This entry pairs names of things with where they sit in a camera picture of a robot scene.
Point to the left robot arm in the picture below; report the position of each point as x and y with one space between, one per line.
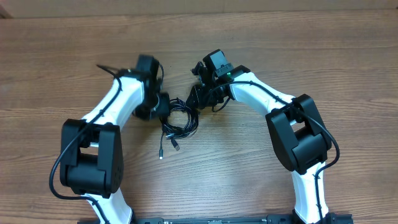
91 160

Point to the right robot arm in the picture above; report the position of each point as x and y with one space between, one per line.
298 135

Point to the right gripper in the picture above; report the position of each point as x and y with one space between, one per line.
195 98

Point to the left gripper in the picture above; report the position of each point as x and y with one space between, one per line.
163 112

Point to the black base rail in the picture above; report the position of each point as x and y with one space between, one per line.
331 218

